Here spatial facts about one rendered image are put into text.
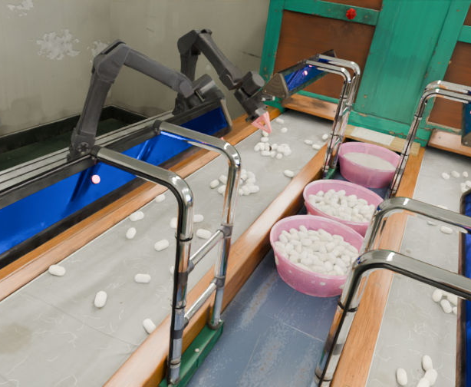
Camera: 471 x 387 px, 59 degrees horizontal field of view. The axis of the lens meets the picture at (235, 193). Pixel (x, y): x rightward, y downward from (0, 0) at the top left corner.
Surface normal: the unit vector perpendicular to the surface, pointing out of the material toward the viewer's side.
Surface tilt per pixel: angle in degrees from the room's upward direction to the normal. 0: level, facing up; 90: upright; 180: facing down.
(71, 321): 0
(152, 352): 0
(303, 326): 0
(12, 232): 58
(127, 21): 90
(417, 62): 90
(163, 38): 90
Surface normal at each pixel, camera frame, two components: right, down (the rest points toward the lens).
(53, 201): 0.82, -0.19
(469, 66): -0.44, 0.40
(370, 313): 0.12, -0.87
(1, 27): 0.87, 0.33
